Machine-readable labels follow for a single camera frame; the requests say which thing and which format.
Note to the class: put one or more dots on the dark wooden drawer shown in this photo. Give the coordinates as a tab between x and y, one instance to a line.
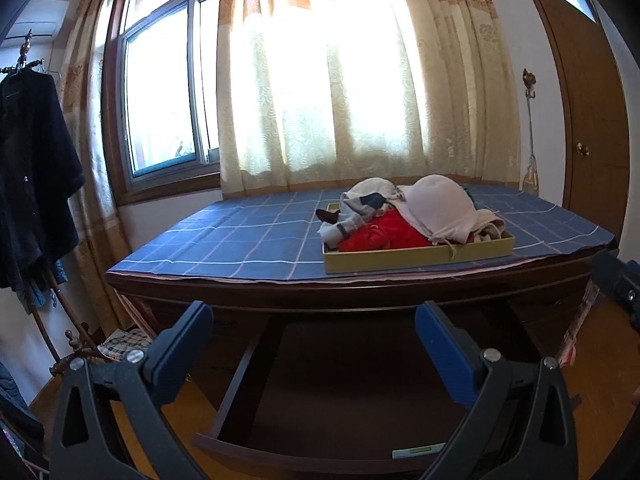
350	390

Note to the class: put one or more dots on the dark wooden desk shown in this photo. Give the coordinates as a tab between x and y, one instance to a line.
350	292

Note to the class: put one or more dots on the blue checked tablecloth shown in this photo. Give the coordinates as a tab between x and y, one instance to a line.
240	240

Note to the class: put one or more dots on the brown wooden door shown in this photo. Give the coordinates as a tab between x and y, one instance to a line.
585	110

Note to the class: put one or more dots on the white air conditioner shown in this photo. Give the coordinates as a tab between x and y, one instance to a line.
40	20

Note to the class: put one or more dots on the beige patterned side curtain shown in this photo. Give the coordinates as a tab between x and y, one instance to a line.
90	110

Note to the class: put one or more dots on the checked cloth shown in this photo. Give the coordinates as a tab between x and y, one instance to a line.
125	345

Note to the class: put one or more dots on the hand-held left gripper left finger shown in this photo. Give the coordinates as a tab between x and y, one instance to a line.
180	345

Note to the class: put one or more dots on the wooden coat rack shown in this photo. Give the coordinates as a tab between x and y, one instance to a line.
47	325

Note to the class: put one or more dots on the shallow yellow cardboard tray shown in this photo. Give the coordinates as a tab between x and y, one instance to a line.
415	260

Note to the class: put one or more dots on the teal hanging garment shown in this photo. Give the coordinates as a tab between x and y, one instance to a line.
47	285

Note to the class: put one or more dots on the grey striped garment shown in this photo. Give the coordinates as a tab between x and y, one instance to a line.
350	220

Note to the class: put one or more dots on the blue jacket heap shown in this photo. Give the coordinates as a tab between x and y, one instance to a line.
17	410

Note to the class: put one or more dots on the white dotted underwear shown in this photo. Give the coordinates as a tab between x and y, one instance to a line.
370	186

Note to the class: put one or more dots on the dark hanging jacket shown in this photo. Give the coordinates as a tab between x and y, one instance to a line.
35	175

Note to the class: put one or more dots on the wood framed window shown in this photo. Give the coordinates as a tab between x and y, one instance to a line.
160	90

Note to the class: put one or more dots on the brass door knob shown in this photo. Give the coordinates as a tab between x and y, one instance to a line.
582	149

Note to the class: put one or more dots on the pink lace bra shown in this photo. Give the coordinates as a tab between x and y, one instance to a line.
440	205

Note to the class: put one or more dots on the cream lace curtain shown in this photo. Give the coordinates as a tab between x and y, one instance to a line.
350	70

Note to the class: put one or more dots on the dark red underwear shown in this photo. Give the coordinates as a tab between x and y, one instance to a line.
327	216

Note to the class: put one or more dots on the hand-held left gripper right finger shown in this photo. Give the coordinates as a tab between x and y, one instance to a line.
445	355

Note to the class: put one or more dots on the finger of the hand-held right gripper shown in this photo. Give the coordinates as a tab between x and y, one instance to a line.
607	272

